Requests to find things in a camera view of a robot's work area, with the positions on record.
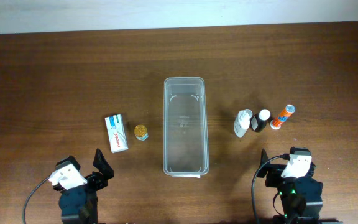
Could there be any white Panadol box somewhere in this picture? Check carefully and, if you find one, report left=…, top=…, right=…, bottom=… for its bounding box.
left=104, top=114, right=129, bottom=153

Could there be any dark bottle white cap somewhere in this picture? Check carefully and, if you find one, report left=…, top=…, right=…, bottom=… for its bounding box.
left=250, top=109, right=270, bottom=133

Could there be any orange tube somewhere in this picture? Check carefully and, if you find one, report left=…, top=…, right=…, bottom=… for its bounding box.
left=270, top=105, right=295, bottom=130

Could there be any small gold-lid jar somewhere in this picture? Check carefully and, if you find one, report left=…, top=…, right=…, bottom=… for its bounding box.
left=134, top=124, right=149, bottom=141

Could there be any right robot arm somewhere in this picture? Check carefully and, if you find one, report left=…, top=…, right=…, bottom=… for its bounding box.
left=251, top=147, right=323, bottom=224

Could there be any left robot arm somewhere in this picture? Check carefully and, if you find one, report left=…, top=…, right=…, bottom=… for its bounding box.
left=48, top=149, right=114, bottom=224

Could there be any clear plastic container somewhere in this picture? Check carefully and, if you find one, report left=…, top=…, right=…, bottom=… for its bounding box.
left=163, top=77, right=209, bottom=178

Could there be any right black cable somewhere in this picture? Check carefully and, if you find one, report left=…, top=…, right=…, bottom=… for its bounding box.
left=250, top=153, right=291, bottom=224

